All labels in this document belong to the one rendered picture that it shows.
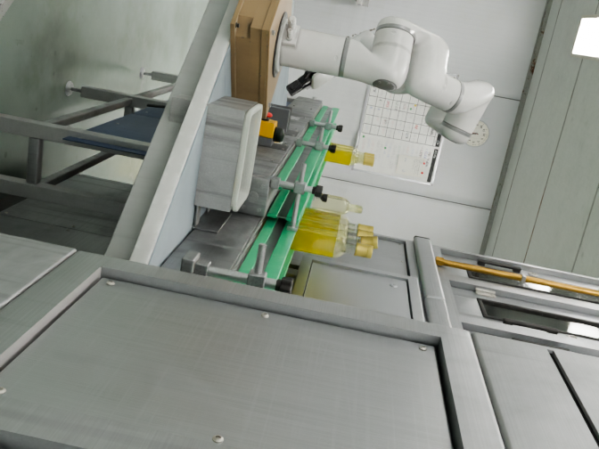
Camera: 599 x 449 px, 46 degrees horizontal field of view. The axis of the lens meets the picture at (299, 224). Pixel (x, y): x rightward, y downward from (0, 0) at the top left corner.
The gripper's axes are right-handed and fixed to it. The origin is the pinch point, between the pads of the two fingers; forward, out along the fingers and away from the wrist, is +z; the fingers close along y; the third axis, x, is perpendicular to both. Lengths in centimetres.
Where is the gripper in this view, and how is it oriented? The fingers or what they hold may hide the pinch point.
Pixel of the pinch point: (294, 87)
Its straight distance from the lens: 212.6
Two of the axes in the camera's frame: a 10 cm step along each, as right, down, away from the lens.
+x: 5.5, 8.1, -2.0
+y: 0.0, -2.4, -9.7
